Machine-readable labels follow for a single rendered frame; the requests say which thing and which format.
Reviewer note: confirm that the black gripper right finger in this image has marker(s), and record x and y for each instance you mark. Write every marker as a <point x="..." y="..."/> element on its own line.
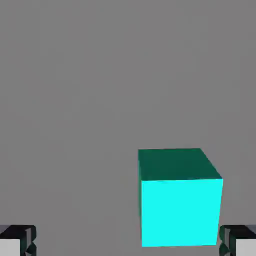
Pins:
<point x="240" y="234"/>

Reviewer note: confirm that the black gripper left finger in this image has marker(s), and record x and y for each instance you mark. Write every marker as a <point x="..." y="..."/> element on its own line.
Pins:
<point x="16" y="234"/>

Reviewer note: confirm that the small cyan cube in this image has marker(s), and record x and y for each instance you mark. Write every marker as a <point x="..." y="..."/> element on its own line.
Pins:
<point x="180" y="212"/>

